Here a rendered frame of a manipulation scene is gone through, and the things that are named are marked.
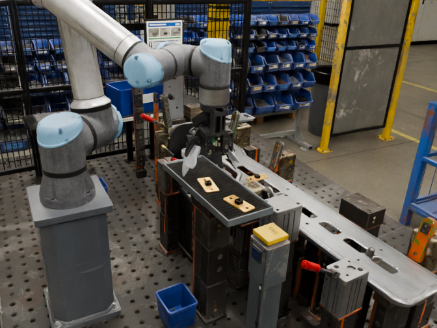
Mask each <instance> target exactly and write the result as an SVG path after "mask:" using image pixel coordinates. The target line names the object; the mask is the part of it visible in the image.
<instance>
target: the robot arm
mask: <svg viewBox="0 0 437 328"><path fill-rule="evenodd" d="M28 1H30V2H31V3H32V4H33V5H34V6H36V7H38V8H46V9H47V10H49V11H50V12H51V13H52V14H54V15H55V16H56V17H57V23H58V26H59V32H60V37H61V41H62V46H63V50H64V56H65V59H66V65H67V69H68V74H69V78H70V83H71V87H72V92H73V102H72V103H71V105H70V110H71V112H61V113H58V114H57V113H55V114H52V115H49V116H47V117H45V118H43V119H41V121H39V123H38V125H37V128H36V130H37V137H36V138H37V142H38V146H39V151H40V159H41V164H42V172H43V177H42V182H41V186H40V191H39V196H40V202H41V203H42V205H44V206H45V207H47V208H51V209H56V210H67V209H72V208H77V207H80V206H83V205H85V204H87V203H89V202H90V201H91V200H93V199H94V197H95V196H96V188H95V185H94V182H93V181H92V179H91V177H90V175H89V173H88V171H87V167H86V155H87V154H89V153H91V152H93V151H95V150H97V149H99V148H101V147H102V146H106V145H108V144H110V143H112V142H113V141H114V140H115V139H117V138H118V136H119V135H120V134H121V131H122V126H123V122H122V116H121V114H120V112H119V111H117V108H116V107H115V106H113V105H111V100H110V99H109V98H108V97H106V96H105V95H104V91H103V85H102V81H101V74H100V70H99V64H98V58H97V53H96V48H98V49H99V50H100V51H101V52H102V53H104V54H105V55H106V56H108V57H109V58H110V59H111V60H113V61H114V62H115V63H116V64H118V65H119V66H121V67H122V68H123V69H124V77H125V78H126V79H127V82H128V83H129V84H130V85H131V86H132V87H134V88H136V89H148V88H152V87H155V86H157V85H158V84H160V83H163V82H165V81H168V80H171V79H174V78H175V77H178V76H181V75H182V76H187V77H199V78H200V86H199V102H200V109H201V110H202V111H203V112H201V113H200V114H199V115H197V116H195V117H194V118H192V124H193V127H194V128H195V127H198V128H197V129H196V131H195V133H194V134H193V135H192V136H191V137H190V139H189V140H188V142H187V145H186V149H185V155H184V158H183V166H182V173H183V176H184V177H185V175H186V174H187V173H188V171H189V168H191V169H193V168H194V167H195V165H196V158H197V156H198V155H199V153H200V150H201V147H200V146H199V144H200V143H201V144H202V145H203V147H204V152H205V154H206V155H207V154H208V153H210V152H222V153H226V156H227V158H228V159H229V160H230V163H231V165H232V166H233V168H234V169H235V170H236V169H237V162H238V163H239V160H238V158H237V156H236V152H235V150H234V148H233V131H232V130H231V129H229V128H228V127H227V126H226V116H228V103H229V100H230V93H231V92H232V91H231V89H230V76H231V63H232V45H231V43H230V42H229V41H228V40H225V39H222V38H205V39H202V40H201V42H200V46H191V45H185V44H177V43H174V42H168V43H166V42H162V43H160V44H158V45H157V47H156V48H155V49H152V48H151V47H150V46H148V45H147V44H145V43H144V42H143V41H141V40H140V39H139V38H137V37H136V36H135V35H134V34H132V33H131V32H129V31H128V30H127V29H126V28H125V27H123V26H122V25H120V24H119V23H118V22H117V21H115V20H114V19H112V18H111V17H110V16H109V15H107V14H106V13H104V11H102V10H101V9H100V8H98V7H97V6H96V5H94V4H93V3H92V0H28ZM199 142H200V143H199Z"/></svg>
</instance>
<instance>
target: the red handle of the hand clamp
mask: <svg viewBox="0 0 437 328"><path fill-rule="evenodd" d="M140 117H141V118H142V119H144V120H146V121H148V122H152V123H154V124H156V125H158V126H160V127H162V128H164V129H166V130H168V128H167V126H166V125H164V124H162V123H160V122H158V121H156V120H154V119H153V118H152V117H150V116H148V115H146V114H144V113H142V114H140Z"/></svg>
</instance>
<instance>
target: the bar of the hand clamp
mask: <svg viewBox="0 0 437 328"><path fill-rule="evenodd" d="M168 99H170V100H173V95H172V94H171V93H170V94H168V96H165V95H164V94H161V95H159V99H157V101H158V102H159V101H160V102H161V109H162V113H163V120H164V124H165V125H166V126H167V128H168V129H169V128H172V121H171V116H170V108H169V104H168Z"/></svg>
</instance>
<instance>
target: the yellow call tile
mask: <svg viewBox="0 0 437 328"><path fill-rule="evenodd" d="M253 233H254V234H255V235H256V236H257V237H258V238H259V239H260V240H261V241H263V242H264V243H265V244H266V245H268V246H269V245H272V244H275V243H278V242H280V241H283V240H285V239H288V237H289V235H288V234H287V233H286V232H284V231H283V230H282V229H281V228H279V227H278V226H277V225H275V224H274V223H270V224H267V225H264V226H261V227H258V228H254V229H253Z"/></svg>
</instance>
